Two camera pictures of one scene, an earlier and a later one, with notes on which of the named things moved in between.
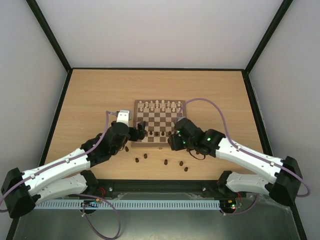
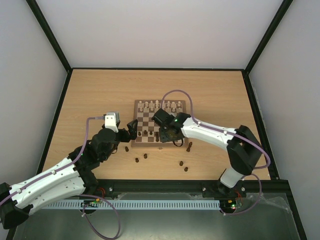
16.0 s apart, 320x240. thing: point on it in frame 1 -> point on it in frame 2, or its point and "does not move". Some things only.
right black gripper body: (174, 142) -> (161, 117)
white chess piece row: (159, 105) does not move
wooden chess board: (159, 116) does not move
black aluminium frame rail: (100, 187) does not move
